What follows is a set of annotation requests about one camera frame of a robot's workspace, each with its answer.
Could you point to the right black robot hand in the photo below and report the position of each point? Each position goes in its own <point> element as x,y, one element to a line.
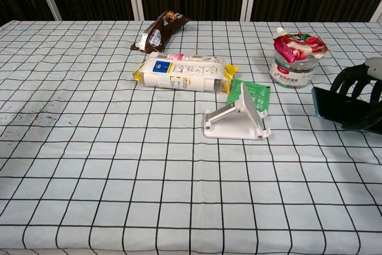
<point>355,77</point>

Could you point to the black smartphone with blue edge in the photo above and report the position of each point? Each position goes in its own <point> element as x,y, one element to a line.
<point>334,107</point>

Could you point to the white folding phone stand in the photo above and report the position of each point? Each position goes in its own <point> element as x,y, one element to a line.
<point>229,126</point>

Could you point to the clear jar with white label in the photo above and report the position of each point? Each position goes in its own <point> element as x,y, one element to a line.
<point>292,76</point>

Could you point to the red spout pouch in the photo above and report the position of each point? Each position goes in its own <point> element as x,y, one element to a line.
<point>298,47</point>

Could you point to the green sachet packet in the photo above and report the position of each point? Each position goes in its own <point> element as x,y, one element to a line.
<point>259,93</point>

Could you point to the white yellow snack package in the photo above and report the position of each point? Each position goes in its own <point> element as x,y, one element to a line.
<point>179,73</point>

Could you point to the brown chocolate snack wrapper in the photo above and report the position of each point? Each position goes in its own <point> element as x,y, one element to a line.
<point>158,34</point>

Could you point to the white black checkered tablecloth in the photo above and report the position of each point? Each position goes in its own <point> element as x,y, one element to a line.
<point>149,177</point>

